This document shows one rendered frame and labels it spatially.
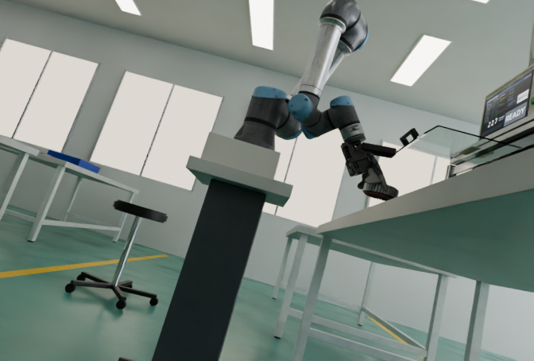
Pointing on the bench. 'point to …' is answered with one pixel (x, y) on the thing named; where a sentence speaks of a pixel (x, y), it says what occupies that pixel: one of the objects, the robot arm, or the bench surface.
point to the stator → (380, 192)
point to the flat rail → (495, 155)
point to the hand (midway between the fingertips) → (381, 192)
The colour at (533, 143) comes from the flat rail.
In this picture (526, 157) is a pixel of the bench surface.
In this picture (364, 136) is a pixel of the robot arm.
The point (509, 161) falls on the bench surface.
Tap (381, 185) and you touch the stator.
